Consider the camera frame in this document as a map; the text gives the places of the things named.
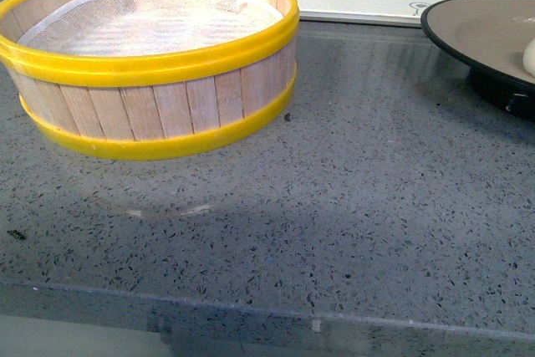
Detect tan plate black rim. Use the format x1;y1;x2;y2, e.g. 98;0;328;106
420;0;534;121

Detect bamboo steamer yellow bands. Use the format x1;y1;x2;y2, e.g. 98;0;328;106
1;0;299;161

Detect white steamer liner cloth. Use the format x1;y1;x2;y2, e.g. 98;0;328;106
18;0;283;57

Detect white steamed bun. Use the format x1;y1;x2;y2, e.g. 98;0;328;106
522;39;535;76

